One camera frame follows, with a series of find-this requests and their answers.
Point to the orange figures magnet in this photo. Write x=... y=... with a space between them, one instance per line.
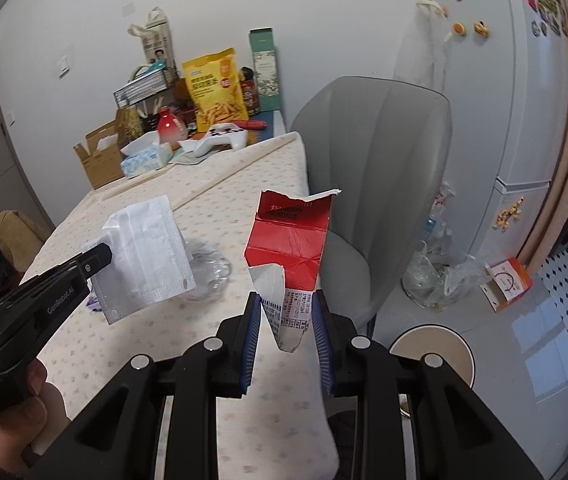
x=510 y=215

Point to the orange round magnet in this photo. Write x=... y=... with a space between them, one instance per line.
x=459 y=29

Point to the white hanging bag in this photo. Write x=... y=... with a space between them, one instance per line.
x=429 y=35

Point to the orange and white box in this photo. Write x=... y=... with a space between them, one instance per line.
x=506 y=285

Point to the blue and white wrapper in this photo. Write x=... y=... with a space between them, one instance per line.
x=94 y=302

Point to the white game controller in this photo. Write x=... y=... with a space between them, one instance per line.
x=216 y=137

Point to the white face mask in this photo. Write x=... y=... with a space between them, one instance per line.
x=144 y=255

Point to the white refrigerator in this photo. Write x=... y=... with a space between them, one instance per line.
x=504 y=110

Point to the clear plastic bag of bottles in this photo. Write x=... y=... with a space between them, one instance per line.
x=439 y=282

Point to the grey upholstered chair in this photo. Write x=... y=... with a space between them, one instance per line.
x=374 y=170

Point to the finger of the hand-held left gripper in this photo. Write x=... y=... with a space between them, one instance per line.
x=91 y=260

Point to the yellow snack bag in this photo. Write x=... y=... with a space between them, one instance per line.
x=214 y=92

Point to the red vase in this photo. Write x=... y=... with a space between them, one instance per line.
x=171 y=127

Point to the white light switch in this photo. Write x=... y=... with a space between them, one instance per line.
x=63 y=66

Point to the person's left hand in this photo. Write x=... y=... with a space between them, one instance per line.
x=14 y=425

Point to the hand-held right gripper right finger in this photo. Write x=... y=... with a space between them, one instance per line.
x=321 y=345

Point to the cream bin with black rim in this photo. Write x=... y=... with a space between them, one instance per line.
x=434 y=347

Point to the tall green box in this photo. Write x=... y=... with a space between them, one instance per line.
x=265 y=70

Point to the white plastic bag of waste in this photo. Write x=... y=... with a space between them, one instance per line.
x=436 y=225

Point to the brown chair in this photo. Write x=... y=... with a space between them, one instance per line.
x=24 y=240

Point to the blue tissue box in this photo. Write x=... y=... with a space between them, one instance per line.
x=146 y=160

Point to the white printed tote bag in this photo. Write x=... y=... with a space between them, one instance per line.
x=156 y=40

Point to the torn red carton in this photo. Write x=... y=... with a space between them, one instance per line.
x=289 y=245

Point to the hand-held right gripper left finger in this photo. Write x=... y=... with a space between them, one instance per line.
x=248 y=345

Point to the clear plastic wrapper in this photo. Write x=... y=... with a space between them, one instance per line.
x=211 y=272

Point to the open brown cardboard box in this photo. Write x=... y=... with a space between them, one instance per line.
x=99 y=165

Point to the cluster of fridge magnets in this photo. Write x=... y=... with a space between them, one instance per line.
x=546 y=7

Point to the red tin can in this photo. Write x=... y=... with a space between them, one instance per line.
x=250 y=92

